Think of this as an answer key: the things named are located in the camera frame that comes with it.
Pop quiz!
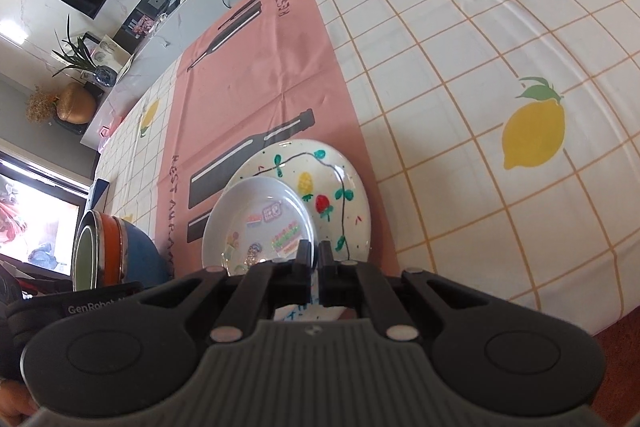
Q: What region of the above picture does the brown round vase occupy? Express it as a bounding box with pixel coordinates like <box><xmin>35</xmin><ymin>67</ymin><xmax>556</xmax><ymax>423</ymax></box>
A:
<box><xmin>56</xmin><ymin>82</ymin><xmax>97</xmax><ymax>125</ymax></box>

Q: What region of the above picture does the dried flower bunch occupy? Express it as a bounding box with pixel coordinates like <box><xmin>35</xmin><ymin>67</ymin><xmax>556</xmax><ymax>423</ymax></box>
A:
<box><xmin>25</xmin><ymin>89</ymin><xmax>61</xmax><ymax>125</ymax></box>

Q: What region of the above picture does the painted white plate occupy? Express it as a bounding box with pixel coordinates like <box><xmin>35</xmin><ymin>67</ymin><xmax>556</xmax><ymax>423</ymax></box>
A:
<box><xmin>222</xmin><ymin>139</ymin><xmax>373</xmax><ymax>324</ymax></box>

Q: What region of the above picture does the blue and white box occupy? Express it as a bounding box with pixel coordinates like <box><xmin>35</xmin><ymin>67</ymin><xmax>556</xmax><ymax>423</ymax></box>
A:
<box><xmin>89</xmin><ymin>177</ymin><xmax>111</xmax><ymax>214</ymax></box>

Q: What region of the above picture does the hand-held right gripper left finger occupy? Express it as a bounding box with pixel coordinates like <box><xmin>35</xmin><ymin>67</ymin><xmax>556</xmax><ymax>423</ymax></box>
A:
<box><xmin>142</xmin><ymin>239</ymin><xmax>313</xmax><ymax>343</ymax></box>

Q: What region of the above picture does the green ceramic bowl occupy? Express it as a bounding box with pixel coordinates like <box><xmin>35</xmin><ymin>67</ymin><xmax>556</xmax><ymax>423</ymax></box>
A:
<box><xmin>72</xmin><ymin>217</ymin><xmax>101</xmax><ymax>292</ymax></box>

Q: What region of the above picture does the person's left hand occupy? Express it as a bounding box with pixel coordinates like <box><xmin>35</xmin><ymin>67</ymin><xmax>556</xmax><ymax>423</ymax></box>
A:
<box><xmin>0</xmin><ymin>379</ymin><xmax>38</xmax><ymax>427</ymax></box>

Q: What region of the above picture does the small white sticker plate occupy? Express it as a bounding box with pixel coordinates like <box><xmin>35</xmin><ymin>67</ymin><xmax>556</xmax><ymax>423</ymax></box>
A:
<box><xmin>201</xmin><ymin>177</ymin><xmax>317</xmax><ymax>278</ymax></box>

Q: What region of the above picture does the checked lemon tablecloth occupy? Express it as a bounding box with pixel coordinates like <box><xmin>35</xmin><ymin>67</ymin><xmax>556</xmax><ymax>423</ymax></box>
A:
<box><xmin>92</xmin><ymin>0</ymin><xmax>640</xmax><ymax>338</ymax></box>

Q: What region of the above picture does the pink storage box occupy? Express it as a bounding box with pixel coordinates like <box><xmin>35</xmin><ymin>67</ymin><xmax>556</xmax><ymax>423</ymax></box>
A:
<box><xmin>97</xmin><ymin>119</ymin><xmax>118</xmax><ymax>152</ymax></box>

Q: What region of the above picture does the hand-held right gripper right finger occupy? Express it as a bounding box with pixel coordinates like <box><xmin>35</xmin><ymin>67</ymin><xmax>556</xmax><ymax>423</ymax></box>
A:
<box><xmin>317</xmin><ymin>241</ymin><xmax>501</xmax><ymax>342</ymax></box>

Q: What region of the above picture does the pink photo card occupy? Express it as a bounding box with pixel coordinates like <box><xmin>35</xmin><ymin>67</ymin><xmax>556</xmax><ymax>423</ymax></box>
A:
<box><xmin>127</xmin><ymin>14</ymin><xmax>156</xmax><ymax>38</ymax></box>

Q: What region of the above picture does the green leafy plant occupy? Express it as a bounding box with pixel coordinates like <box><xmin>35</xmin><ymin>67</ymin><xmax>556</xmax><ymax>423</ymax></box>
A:
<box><xmin>50</xmin><ymin>14</ymin><xmax>101</xmax><ymax>80</ymax></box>

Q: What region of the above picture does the pink bottle print table runner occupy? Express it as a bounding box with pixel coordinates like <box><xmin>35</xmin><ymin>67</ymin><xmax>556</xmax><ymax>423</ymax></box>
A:
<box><xmin>152</xmin><ymin>0</ymin><xmax>401</xmax><ymax>280</ymax></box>

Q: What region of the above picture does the white art print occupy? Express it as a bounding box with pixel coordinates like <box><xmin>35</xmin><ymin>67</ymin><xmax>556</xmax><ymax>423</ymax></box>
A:
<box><xmin>92</xmin><ymin>38</ymin><xmax>126</xmax><ymax>70</ymax></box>

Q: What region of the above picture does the black framed glass door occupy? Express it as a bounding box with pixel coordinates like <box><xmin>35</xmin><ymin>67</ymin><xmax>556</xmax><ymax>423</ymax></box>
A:
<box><xmin>0</xmin><ymin>147</ymin><xmax>93</xmax><ymax>278</ymax></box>

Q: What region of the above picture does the blue steel bowl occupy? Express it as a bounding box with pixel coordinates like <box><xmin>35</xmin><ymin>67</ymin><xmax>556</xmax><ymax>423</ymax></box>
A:
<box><xmin>120</xmin><ymin>216</ymin><xmax>171</xmax><ymax>288</ymax></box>

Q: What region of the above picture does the orange steel bowl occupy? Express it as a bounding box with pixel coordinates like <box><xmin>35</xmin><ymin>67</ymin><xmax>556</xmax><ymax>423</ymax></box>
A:
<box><xmin>72</xmin><ymin>209</ymin><xmax>132</xmax><ymax>292</ymax></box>

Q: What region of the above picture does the floral cloth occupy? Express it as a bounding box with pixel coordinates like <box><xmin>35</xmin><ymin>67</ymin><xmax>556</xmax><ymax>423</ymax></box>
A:
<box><xmin>0</xmin><ymin>187</ymin><xmax>31</xmax><ymax>248</ymax></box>

